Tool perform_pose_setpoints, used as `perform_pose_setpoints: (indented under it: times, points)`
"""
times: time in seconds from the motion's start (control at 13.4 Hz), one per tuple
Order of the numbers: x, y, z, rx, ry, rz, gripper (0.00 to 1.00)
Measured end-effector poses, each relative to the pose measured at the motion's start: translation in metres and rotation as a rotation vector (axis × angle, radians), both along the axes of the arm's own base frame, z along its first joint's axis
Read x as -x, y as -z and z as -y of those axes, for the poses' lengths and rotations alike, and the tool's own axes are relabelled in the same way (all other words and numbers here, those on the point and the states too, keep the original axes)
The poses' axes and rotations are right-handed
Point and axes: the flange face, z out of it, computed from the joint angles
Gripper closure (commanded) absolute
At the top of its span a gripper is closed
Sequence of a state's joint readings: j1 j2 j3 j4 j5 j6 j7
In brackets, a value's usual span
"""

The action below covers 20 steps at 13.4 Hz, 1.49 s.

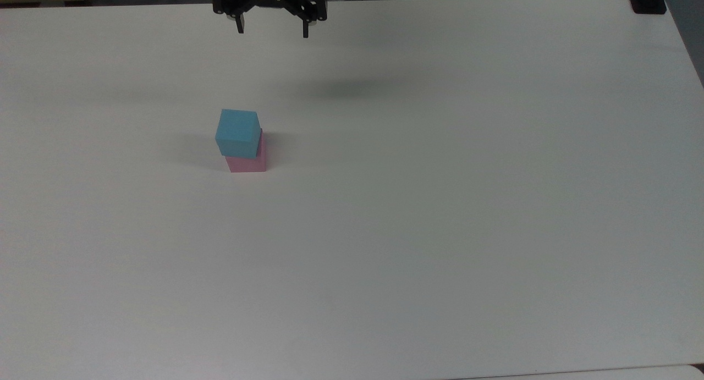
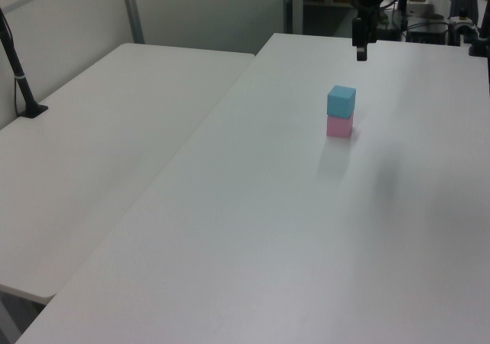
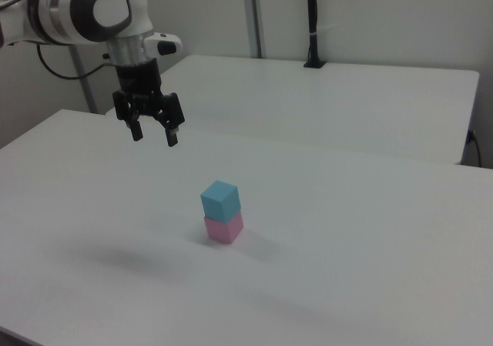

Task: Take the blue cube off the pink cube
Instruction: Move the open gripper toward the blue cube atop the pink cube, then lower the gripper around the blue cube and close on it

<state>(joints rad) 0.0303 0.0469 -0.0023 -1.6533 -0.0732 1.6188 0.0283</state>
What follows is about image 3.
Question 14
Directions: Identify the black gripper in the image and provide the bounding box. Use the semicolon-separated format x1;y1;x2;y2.
112;59;186;147

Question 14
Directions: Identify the blue cube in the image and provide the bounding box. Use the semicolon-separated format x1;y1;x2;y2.
200;180;243;223

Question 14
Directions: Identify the pink cube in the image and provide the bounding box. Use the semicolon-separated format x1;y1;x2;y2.
203;210;245;244

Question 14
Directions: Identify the white rear table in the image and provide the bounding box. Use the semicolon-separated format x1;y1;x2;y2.
105;54;481;166

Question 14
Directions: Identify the grey metal frame leg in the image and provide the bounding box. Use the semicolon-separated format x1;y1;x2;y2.
67;44;99;115

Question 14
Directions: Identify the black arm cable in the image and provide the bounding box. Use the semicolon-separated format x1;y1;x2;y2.
36;43;116;80

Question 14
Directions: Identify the grey metal wall post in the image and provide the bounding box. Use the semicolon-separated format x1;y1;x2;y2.
241;0;267;59

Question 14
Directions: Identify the black camera stand pole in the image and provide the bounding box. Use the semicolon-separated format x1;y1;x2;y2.
303;0;327;69

